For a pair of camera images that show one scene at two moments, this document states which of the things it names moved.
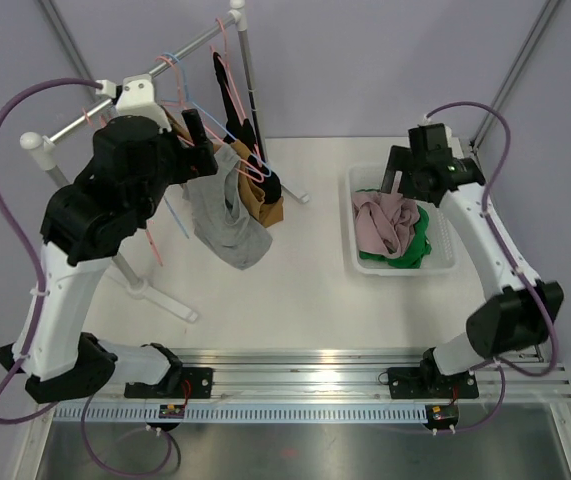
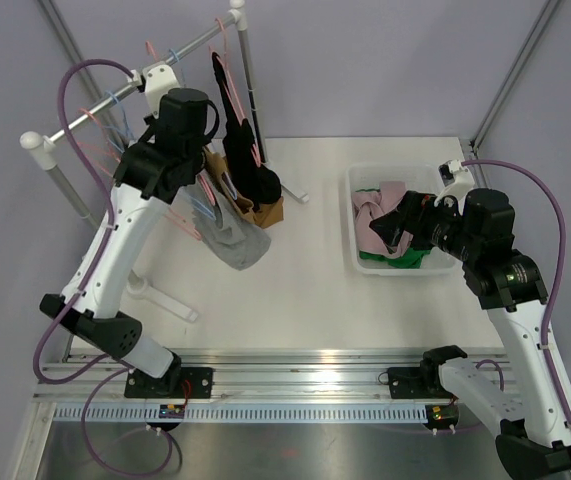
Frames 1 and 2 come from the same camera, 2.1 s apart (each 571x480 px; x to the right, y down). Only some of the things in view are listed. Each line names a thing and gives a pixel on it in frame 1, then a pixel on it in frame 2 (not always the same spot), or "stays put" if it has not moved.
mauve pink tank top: (384, 222) stays put
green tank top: (418, 248) stays put
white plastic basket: (444, 252) stays put
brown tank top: (268, 214) → (264, 215)
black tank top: (242, 133) stays put
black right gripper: (400, 160) → (392, 227)
